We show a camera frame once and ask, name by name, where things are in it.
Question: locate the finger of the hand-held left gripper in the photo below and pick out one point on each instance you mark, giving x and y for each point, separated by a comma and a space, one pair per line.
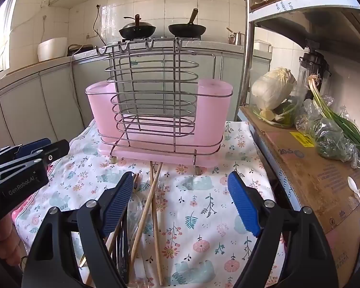
58, 151
33, 147

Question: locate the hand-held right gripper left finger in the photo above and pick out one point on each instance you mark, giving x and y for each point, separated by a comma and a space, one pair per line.
120, 201

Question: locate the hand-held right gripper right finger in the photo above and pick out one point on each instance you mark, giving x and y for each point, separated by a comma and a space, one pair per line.
243, 204

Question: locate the person's left hand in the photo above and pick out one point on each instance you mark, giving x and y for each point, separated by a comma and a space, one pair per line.
1, 243

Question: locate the floral printed cloth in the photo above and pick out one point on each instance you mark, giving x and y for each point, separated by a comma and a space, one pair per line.
198, 192

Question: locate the kitchen counter cabinets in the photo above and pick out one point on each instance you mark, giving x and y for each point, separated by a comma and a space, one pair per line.
33, 96

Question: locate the brown cardboard sheet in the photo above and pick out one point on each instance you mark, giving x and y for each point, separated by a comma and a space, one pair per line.
303, 180

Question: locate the white pot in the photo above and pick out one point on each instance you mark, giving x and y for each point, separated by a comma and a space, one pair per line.
52, 49

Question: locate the plastic bag of vegetables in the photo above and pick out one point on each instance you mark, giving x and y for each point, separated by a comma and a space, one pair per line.
330, 141

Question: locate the white plastic spoon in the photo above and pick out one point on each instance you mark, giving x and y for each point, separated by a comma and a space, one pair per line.
352, 184

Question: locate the clear plastic container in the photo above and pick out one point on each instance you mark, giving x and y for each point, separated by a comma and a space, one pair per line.
297, 102

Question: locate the napa cabbage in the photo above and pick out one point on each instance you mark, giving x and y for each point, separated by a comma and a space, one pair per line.
273, 88

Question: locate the green onions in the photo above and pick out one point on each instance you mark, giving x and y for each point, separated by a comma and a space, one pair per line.
336, 117

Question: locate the metal shelf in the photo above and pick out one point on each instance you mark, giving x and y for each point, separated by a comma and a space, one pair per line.
249, 66

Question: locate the black wok with lid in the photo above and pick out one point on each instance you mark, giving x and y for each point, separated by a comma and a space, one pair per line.
138, 31

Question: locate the black blender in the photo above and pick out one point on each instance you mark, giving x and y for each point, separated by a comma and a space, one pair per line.
313, 63

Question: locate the white storage box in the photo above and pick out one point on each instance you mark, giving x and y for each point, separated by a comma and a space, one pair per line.
262, 46

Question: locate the metal kettle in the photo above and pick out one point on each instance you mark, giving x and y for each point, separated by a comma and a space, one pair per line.
238, 38

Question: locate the printed shelf cardboard liner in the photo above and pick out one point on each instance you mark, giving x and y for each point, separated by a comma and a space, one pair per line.
303, 3

